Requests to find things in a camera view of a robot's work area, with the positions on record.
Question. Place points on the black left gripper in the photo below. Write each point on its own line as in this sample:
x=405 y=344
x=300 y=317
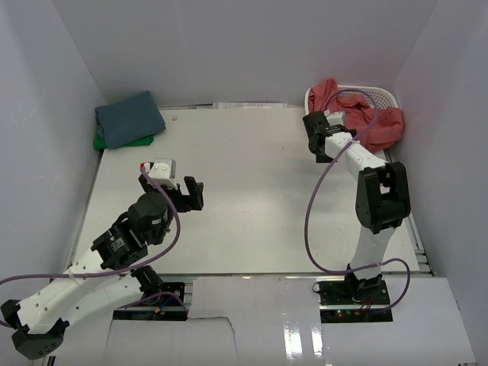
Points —
x=195 y=189

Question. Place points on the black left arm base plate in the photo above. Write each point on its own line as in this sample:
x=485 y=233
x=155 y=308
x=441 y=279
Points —
x=171 y=306

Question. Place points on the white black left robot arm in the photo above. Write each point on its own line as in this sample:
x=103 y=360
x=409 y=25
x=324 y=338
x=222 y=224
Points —
x=113 y=273

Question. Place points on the folded green t shirt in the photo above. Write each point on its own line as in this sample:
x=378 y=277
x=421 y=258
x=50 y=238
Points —
x=101 y=144

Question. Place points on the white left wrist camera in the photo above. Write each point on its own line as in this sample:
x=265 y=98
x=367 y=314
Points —
x=160 y=169

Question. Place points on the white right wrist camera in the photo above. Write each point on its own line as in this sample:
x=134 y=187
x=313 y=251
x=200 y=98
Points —
x=335 y=118

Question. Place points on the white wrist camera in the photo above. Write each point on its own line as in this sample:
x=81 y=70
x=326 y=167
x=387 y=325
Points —
x=160 y=169
x=335 y=118

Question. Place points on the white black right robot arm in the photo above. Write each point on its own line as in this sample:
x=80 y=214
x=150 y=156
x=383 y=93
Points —
x=381 y=204

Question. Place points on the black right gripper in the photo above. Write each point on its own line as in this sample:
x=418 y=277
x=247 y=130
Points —
x=324 y=158

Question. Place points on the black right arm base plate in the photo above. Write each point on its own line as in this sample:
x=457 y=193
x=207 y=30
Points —
x=337 y=306

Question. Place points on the white perforated plastic basket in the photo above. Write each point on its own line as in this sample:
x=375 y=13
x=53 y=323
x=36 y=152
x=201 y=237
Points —
x=381 y=95

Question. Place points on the folded blue t shirt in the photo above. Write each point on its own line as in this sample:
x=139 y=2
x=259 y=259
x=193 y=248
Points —
x=128 y=120

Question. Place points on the red t shirt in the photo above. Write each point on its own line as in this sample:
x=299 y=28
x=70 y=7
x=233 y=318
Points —
x=359 y=114

